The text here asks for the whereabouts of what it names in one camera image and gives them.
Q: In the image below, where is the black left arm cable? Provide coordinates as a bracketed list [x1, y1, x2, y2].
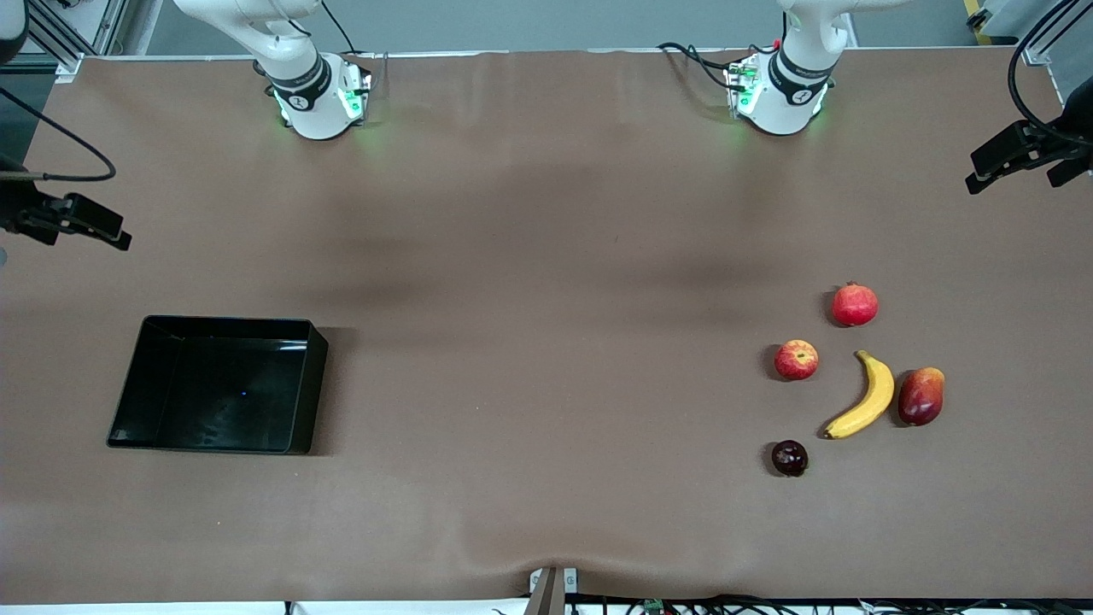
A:
[1007, 0, 1093, 146]

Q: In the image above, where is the black plastic box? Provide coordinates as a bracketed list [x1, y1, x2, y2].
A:
[107, 315, 330, 455]

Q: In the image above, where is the dark purple mangosteen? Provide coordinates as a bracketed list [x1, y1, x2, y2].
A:
[771, 440, 810, 477]

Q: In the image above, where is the red yellow apple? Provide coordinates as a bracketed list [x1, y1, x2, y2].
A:
[774, 339, 819, 382]

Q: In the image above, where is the red yellow mango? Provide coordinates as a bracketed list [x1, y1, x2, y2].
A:
[897, 366, 946, 427]

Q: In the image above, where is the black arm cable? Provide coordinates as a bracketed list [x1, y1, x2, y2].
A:
[1007, 0, 1093, 146]
[0, 85, 117, 183]

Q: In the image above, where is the black base cable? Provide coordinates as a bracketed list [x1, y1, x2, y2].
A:
[656, 41, 744, 91]
[320, 0, 359, 56]

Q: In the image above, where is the yellow banana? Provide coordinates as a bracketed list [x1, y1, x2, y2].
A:
[823, 350, 896, 441]

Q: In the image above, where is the aluminium frame profile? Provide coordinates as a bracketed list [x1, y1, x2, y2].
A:
[26, 0, 129, 84]
[1020, 0, 1093, 67]

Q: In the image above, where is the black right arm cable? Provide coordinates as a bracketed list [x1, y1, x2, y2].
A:
[0, 85, 117, 183]

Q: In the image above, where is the red pomegranate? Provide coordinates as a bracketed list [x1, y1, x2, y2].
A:
[832, 281, 880, 328]

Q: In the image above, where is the brown table mat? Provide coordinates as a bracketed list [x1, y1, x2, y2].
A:
[0, 47, 1093, 604]

